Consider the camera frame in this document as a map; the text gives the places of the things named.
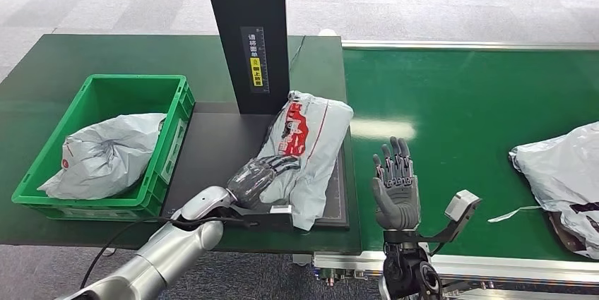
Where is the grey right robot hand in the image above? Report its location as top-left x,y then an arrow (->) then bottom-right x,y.
372,136 -> 421,232

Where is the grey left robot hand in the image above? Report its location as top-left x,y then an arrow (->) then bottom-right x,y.
227,155 -> 302,210

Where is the grey package with red print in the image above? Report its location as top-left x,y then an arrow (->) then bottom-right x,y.
254,90 -> 354,232

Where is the dark green table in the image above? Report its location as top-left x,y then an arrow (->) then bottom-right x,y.
0,33 -> 362,256

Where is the green conveyor belt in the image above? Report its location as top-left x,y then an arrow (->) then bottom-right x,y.
313,40 -> 599,289

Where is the black inbound scanner machine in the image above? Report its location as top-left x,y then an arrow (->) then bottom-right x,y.
161,0 -> 351,231

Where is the crumpled grey package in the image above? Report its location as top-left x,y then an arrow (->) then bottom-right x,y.
37,113 -> 168,200

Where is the large grey package with strip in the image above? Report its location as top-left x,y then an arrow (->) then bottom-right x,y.
487,122 -> 599,260

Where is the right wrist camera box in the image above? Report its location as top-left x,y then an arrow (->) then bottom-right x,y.
384,189 -> 482,245

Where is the green plastic crate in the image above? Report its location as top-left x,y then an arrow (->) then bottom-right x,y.
11,74 -> 195,222

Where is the thin black table cable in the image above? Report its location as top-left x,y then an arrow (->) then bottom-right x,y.
287,35 -> 307,73

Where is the black yellow label sticker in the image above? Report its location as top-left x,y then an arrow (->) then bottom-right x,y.
239,26 -> 271,94

